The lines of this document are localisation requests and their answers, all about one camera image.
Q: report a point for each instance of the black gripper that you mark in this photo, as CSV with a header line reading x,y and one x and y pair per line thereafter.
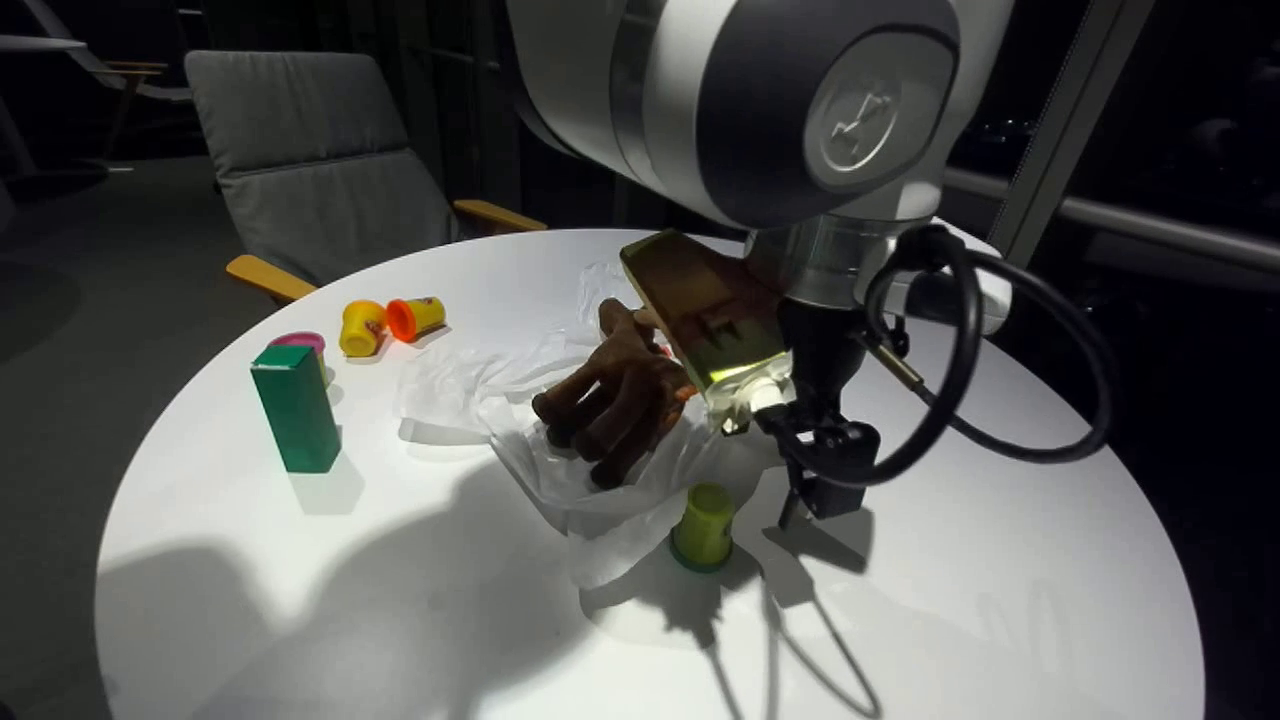
x,y
824,373

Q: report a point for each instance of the lime green small bottle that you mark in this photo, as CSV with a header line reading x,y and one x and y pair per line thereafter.
x,y
707,527

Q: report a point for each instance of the brown plush moose toy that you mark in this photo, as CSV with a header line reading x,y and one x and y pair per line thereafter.
x,y
606,401

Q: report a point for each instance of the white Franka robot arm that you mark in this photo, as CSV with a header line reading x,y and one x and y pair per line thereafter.
x,y
746,95

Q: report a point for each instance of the white plastic bag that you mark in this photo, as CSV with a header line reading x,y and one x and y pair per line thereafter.
x,y
585,512

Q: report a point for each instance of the metal window railing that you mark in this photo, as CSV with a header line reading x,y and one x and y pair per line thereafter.
x,y
1175,229

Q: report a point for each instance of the small red toy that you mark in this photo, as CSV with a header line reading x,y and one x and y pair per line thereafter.
x,y
404,318

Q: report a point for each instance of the green cardboard box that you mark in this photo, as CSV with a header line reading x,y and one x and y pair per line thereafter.
x,y
298,415

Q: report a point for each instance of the play dough tub pink lid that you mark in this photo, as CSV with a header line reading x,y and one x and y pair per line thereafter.
x,y
303,341

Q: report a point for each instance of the grey chair with wooden armrests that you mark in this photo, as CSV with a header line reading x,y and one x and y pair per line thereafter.
x,y
321,163

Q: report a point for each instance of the dark background chair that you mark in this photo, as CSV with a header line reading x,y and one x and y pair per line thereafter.
x,y
92,63

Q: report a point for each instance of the yellow-green wrist camera box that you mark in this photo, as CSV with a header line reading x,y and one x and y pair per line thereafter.
x,y
707,322

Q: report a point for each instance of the metal window post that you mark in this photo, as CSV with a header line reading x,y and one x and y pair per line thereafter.
x,y
1073,106

